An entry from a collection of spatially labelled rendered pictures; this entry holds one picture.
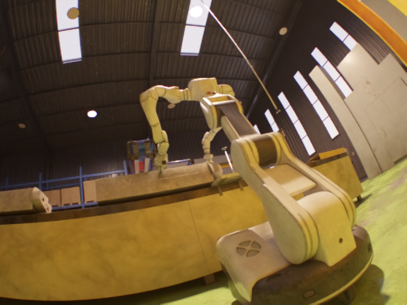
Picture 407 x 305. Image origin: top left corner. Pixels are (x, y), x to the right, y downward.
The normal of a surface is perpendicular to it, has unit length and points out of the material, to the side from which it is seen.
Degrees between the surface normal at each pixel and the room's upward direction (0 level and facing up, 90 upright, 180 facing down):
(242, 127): 71
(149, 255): 90
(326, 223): 90
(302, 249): 96
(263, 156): 125
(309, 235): 94
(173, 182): 80
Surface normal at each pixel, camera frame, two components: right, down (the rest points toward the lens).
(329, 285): -0.07, -0.40
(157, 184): 0.22, -0.61
